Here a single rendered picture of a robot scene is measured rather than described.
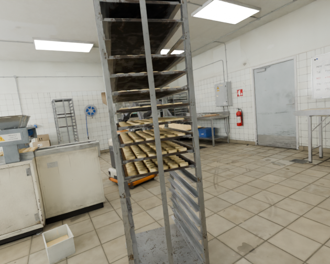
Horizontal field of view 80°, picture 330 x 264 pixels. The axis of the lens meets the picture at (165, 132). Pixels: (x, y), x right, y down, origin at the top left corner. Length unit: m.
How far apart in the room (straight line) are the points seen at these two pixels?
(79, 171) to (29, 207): 0.62
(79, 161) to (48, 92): 4.37
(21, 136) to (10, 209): 0.75
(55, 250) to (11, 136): 1.18
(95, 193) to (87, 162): 0.42
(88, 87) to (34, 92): 1.49
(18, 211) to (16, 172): 0.41
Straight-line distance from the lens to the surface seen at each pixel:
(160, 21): 1.19
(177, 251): 1.73
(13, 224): 2.73
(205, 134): 6.30
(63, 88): 6.87
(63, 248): 2.21
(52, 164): 2.70
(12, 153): 2.52
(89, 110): 6.74
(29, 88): 6.87
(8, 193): 2.63
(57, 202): 2.82
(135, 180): 3.34
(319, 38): 5.21
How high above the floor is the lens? 1.20
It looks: 6 degrees down
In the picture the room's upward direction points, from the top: 6 degrees counter-clockwise
